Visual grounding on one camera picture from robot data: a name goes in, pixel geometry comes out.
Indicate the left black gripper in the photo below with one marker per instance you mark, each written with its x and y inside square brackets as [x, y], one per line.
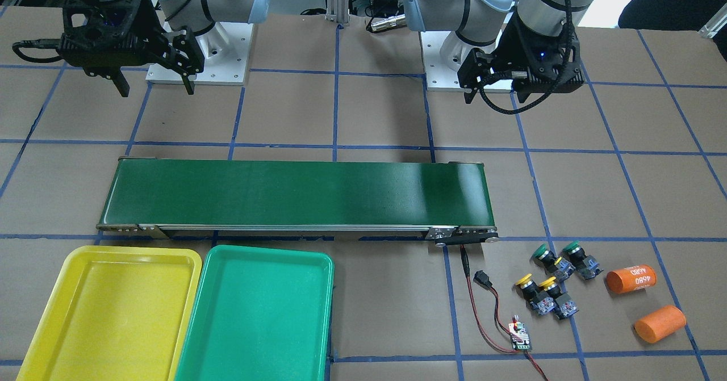
[512, 41]

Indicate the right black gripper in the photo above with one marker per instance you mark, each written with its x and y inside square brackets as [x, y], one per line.
[146, 22]

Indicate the green push button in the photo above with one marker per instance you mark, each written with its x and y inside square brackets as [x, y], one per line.
[586, 265]
[553, 265]

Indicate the yellow push button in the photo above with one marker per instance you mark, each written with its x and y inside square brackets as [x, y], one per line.
[538, 300]
[564, 306]

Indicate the orange cylinder with 4680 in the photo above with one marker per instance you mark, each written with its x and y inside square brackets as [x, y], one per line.
[626, 280]

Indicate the plain orange cylinder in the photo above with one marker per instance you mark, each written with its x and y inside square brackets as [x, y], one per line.
[659, 324]

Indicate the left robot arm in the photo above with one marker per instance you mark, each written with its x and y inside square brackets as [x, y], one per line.
[481, 22]

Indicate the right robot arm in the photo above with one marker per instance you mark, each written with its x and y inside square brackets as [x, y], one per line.
[203, 17]

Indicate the black power adapter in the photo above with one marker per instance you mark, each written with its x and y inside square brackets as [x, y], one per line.
[384, 7]

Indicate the green conveyor belt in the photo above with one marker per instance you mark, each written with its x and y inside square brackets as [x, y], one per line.
[448, 204]

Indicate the yellow plastic tray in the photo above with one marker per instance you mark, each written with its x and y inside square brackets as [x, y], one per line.
[115, 313]

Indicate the green plastic tray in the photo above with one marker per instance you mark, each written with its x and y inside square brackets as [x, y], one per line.
[260, 314]

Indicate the small controller circuit board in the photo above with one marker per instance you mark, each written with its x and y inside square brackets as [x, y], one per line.
[519, 334]

